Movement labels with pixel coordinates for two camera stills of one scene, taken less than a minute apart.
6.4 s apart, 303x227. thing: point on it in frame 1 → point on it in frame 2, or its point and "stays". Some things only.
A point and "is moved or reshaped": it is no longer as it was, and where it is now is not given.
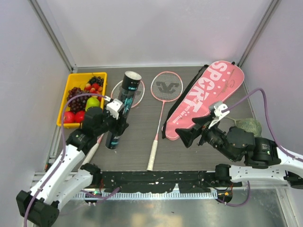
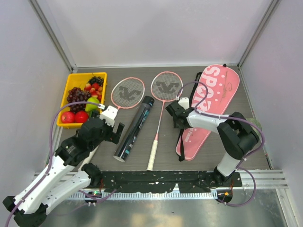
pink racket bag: x=218 y=82 is moved or reshaped
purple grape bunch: x=77 y=103 stays
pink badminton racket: x=165 y=86 stays
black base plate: x=162 y=182 stays
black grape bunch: x=97 y=80 stays
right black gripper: x=187 y=135 → x=176 y=126
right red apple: x=79 y=116 stays
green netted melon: x=250 y=125 stays
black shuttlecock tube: x=129 y=88 → x=134 y=129
